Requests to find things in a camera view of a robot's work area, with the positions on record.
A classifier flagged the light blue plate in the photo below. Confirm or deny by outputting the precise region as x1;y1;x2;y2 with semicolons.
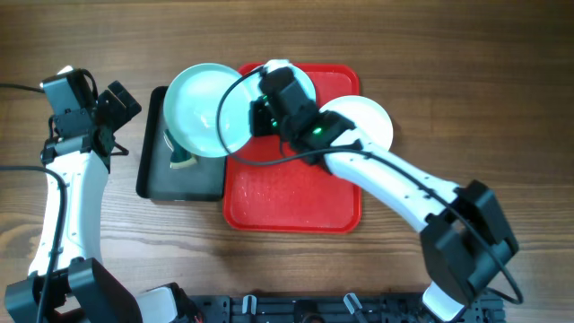
163;63;256;158
247;59;317;113

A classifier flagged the green yellow sponge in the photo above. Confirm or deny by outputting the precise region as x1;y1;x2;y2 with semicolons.
164;129;197;169

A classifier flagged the white round plate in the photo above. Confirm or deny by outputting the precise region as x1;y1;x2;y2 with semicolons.
319;95;394;151

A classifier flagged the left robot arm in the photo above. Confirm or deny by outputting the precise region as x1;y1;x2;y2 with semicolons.
4;70;179;322

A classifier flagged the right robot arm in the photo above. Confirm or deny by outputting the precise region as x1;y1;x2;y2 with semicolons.
252;61;518;322

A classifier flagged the black water tray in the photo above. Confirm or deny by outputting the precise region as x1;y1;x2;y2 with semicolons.
135;86;226;202

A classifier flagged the red plastic tray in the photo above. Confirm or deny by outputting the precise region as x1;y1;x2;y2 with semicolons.
223;64;361;234

